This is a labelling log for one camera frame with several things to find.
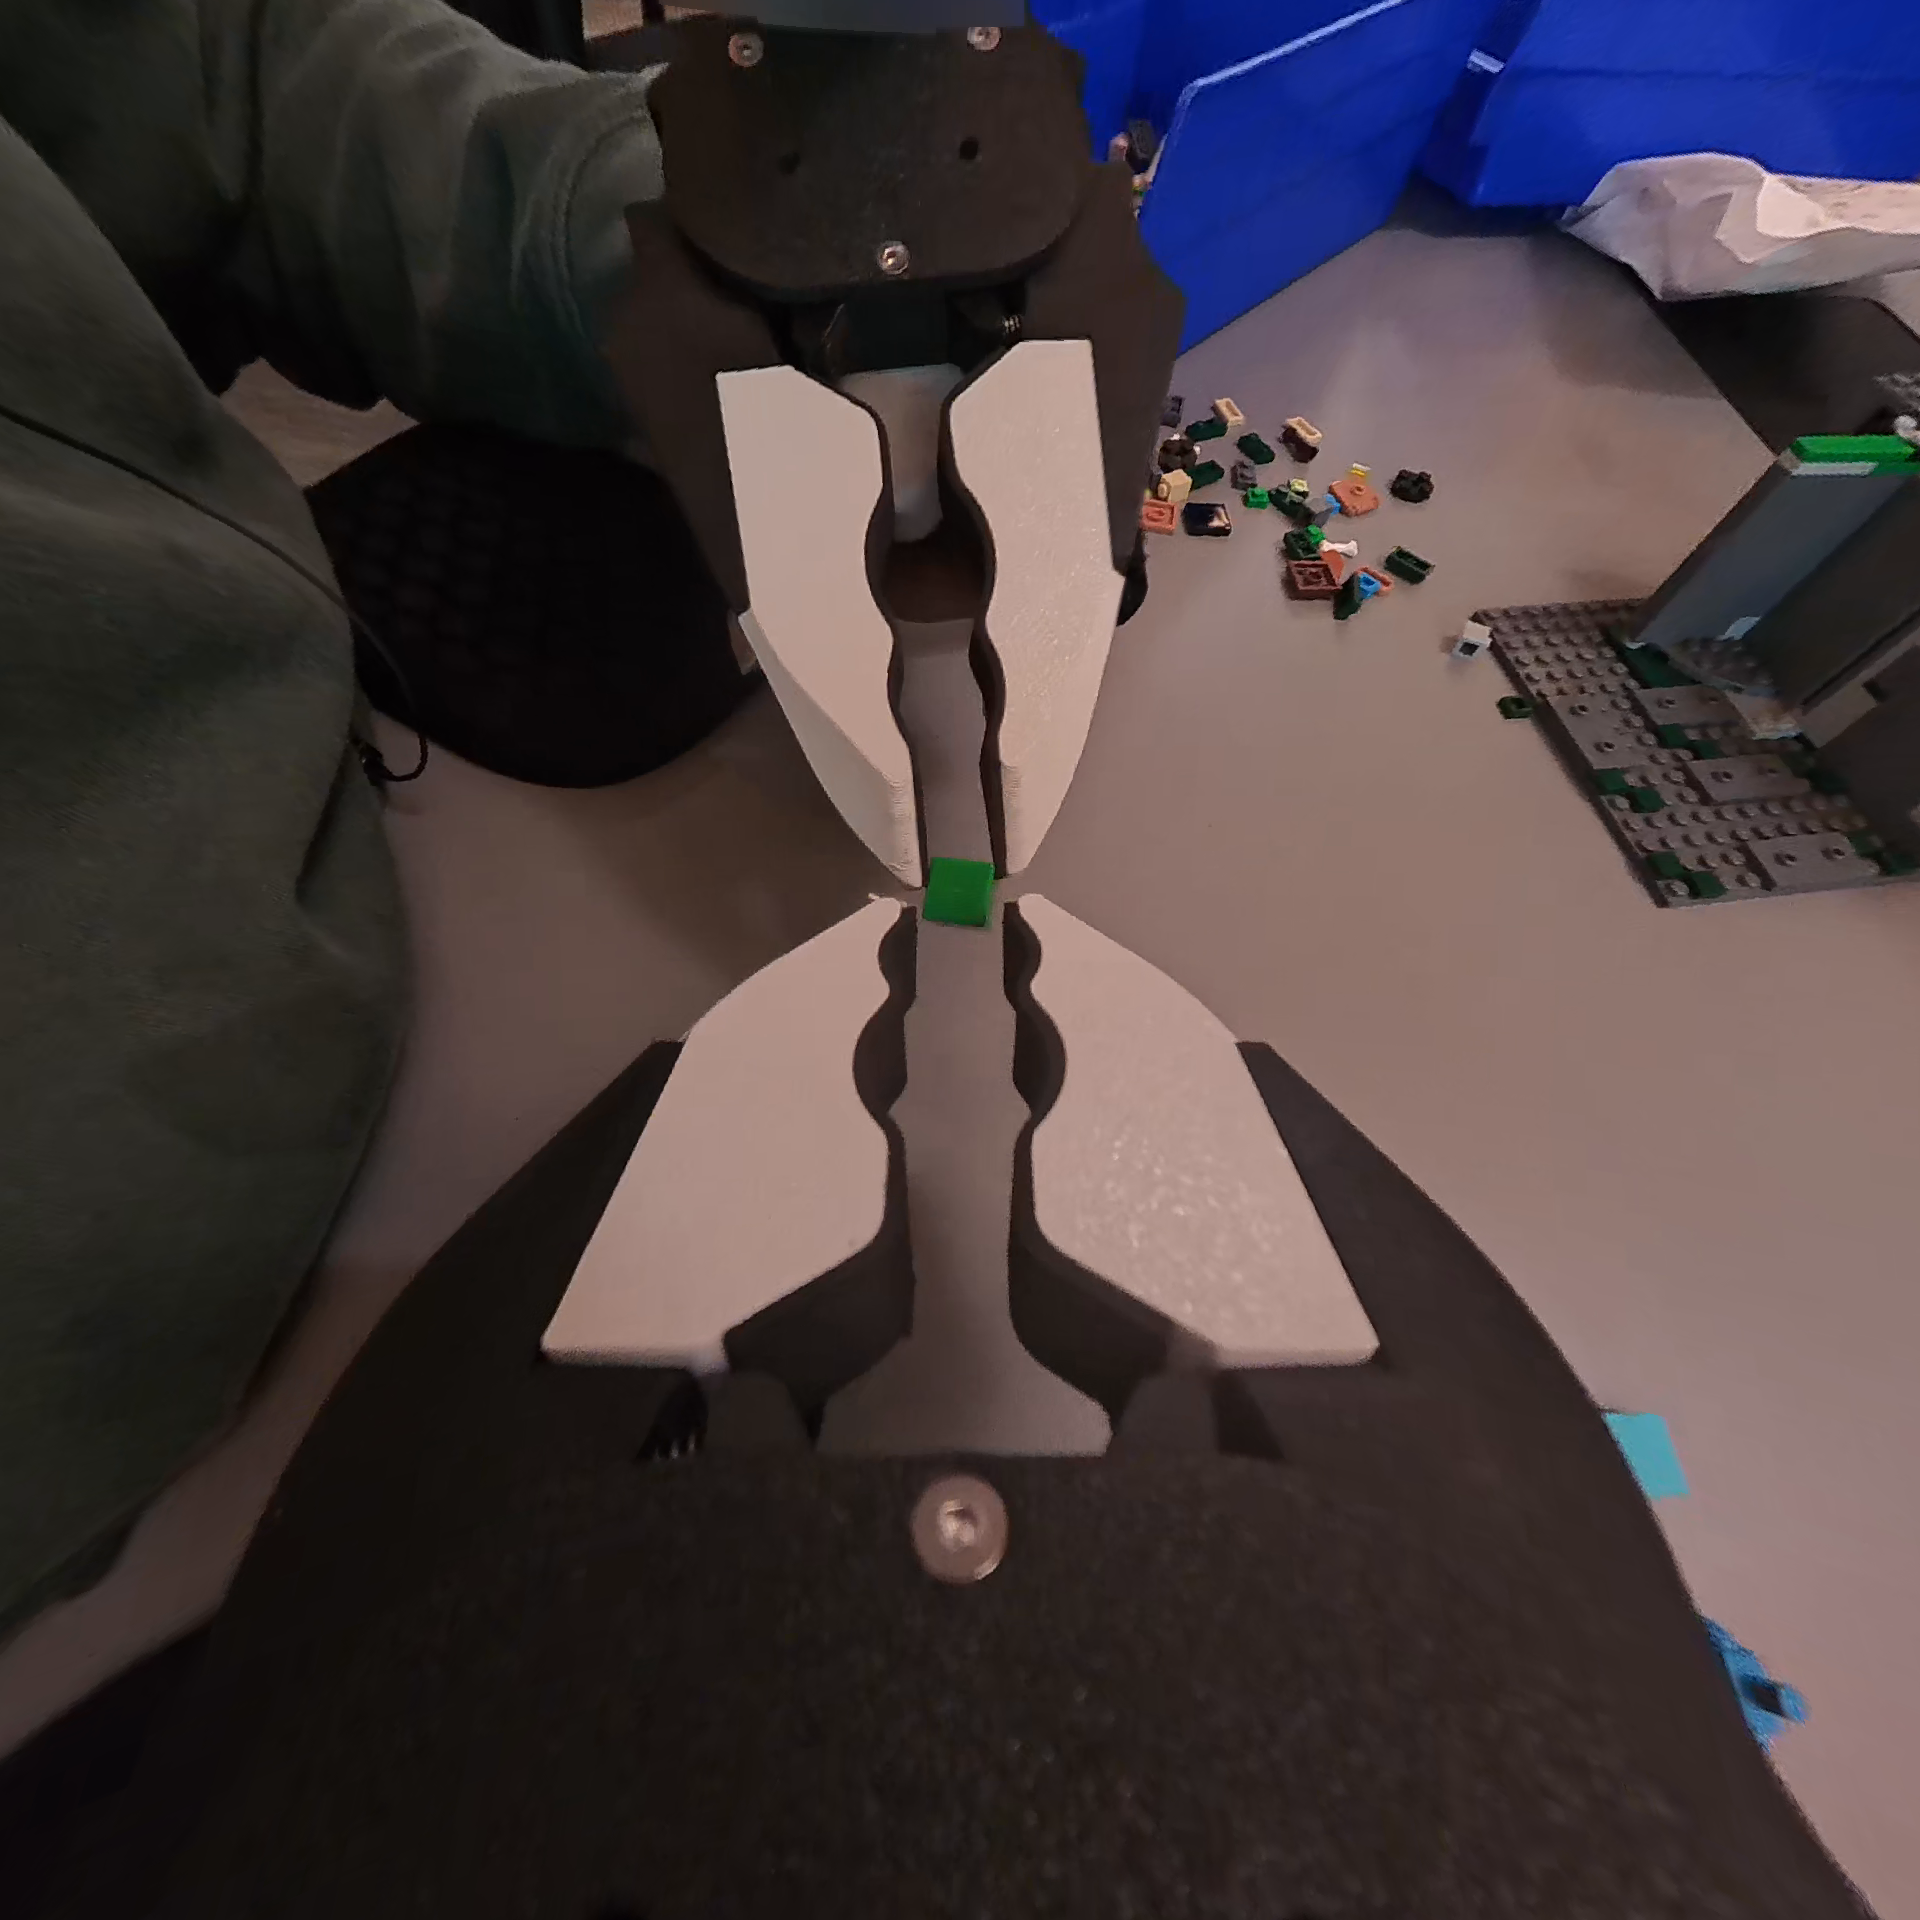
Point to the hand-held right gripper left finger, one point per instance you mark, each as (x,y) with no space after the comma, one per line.
(721,1185)

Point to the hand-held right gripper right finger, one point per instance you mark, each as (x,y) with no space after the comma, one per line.
(1201,1185)

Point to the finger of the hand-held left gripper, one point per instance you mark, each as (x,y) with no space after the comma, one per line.
(802,570)
(1051,526)

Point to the small green cube brick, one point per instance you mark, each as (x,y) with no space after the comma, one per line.
(955,892)

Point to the light blue cube brick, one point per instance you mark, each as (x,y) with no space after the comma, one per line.
(1647,1455)

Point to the small blue toy creature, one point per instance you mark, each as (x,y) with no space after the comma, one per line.
(1755,1696)

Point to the person's left forearm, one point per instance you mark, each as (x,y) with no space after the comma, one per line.
(330,195)

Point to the scatter of small loose bricks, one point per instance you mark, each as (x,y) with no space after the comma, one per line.
(1306,526)

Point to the dark green hoodie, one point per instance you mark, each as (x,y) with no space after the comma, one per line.
(165,900)

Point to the grey brick building model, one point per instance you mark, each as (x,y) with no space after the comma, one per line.
(1696,750)

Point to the white crumpled paper bag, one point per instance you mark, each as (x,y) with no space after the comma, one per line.
(1755,225)

